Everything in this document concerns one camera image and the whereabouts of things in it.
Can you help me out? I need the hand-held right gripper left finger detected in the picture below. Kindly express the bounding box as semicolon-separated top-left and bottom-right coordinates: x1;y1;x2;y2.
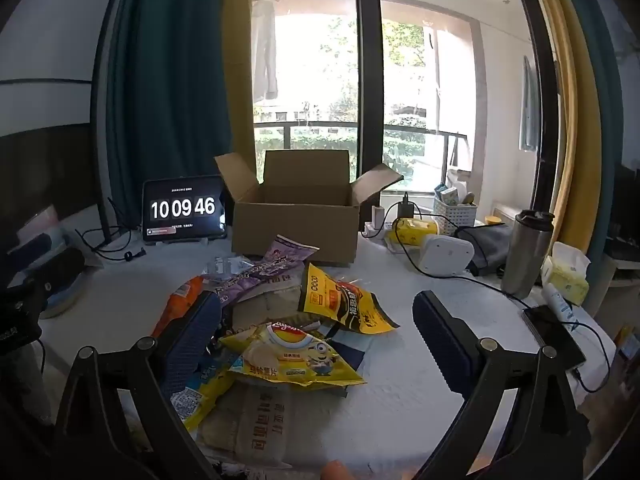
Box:
50;290;226;480

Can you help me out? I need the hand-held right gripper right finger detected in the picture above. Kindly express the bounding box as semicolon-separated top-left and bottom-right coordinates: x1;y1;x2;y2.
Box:
412;289;592;480

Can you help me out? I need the clear beige snack packet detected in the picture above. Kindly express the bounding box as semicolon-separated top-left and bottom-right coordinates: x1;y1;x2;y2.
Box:
197;382;313;468

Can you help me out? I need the yellow black snack packet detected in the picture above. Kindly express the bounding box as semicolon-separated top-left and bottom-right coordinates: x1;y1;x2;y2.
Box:
298;262;401;335

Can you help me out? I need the brown cardboard box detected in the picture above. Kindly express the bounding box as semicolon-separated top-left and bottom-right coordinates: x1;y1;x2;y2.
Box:
214;149;404;267

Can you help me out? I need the person's right hand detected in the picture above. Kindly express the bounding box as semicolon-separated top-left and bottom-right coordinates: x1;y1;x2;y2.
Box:
320;460;353;480

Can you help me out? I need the orange snack packet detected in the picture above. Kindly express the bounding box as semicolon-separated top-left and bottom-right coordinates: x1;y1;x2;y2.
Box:
151;276;206;338

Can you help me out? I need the dark blue snack packet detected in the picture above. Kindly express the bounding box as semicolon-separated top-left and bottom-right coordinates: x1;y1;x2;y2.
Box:
320;327;373;371

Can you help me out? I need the white rounded device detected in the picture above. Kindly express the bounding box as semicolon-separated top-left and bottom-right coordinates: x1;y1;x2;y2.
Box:
419;236;475;277

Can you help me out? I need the yellow chips bag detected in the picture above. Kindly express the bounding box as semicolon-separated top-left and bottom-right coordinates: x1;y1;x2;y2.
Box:
219;319;366;387

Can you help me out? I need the white snack packet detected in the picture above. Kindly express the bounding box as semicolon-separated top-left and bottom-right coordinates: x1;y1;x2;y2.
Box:
235;276;306;321

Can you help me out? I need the grey cloth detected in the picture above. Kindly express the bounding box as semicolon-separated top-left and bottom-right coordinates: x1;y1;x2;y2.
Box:
455;224;513;277

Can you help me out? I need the yellow tissue pack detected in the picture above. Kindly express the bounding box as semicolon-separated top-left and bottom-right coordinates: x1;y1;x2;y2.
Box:
391;217;441;247

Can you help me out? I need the black phone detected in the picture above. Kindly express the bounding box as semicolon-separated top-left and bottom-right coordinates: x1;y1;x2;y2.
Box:
522;304;587;373

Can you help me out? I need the purple snack packet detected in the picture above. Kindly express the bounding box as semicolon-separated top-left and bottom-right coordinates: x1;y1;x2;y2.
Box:
202;234;321;306

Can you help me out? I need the steel tumbler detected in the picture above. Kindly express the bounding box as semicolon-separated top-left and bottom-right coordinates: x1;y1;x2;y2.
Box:
501;209;555;300

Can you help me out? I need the white tube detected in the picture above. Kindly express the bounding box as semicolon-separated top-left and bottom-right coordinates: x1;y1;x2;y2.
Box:
542;282;576;331

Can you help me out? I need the white plastic basket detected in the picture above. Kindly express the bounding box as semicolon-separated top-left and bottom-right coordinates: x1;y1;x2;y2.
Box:
432;195;476;237

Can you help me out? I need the white power strip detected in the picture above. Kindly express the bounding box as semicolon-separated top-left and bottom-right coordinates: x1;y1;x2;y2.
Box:
362;220;401;241

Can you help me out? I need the black tablet with clock display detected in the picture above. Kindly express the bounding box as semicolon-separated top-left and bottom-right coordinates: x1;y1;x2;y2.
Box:
141;175;227;246

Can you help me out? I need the yellow tissue box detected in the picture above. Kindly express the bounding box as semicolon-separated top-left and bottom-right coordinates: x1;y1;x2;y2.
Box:
541;241;591;307

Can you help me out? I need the black balcony railing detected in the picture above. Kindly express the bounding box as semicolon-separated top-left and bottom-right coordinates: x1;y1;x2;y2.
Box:
254;120;471;171

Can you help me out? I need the teal curtain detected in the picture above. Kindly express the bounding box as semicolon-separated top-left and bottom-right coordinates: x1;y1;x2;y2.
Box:
555;0;636;171
105;0;233;216

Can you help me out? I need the hanging grey shirt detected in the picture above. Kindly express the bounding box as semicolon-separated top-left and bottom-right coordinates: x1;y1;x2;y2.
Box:
250;0;279;103

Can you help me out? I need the long black cable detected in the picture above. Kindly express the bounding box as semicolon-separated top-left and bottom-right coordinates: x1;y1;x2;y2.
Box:
391;212;613;393

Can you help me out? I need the thin black cable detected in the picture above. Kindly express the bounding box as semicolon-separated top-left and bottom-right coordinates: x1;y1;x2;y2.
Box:
75;199;147;262

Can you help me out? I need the black window post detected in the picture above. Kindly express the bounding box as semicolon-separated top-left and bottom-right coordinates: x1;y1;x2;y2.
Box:
352;0;387;181

